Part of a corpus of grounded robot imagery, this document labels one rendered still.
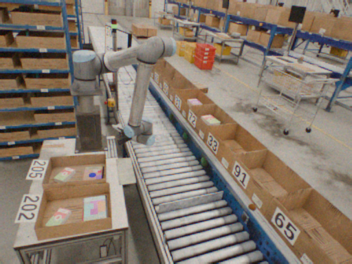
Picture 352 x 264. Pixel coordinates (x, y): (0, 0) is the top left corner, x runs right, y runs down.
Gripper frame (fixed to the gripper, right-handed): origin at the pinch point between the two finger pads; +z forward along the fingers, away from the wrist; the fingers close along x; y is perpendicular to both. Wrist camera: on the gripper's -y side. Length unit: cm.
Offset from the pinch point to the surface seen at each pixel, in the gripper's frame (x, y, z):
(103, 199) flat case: -2, -51, -34
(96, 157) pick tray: -1.9, -25.9, -3.0
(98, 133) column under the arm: 2.4, -7.9, 9.6
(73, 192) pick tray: 4, -58, -16
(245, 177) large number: -8, 2, -107
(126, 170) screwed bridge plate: -14.1, -20.6, -23.7
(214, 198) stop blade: -26, -10, -90
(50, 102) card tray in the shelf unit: -4, 17, 110
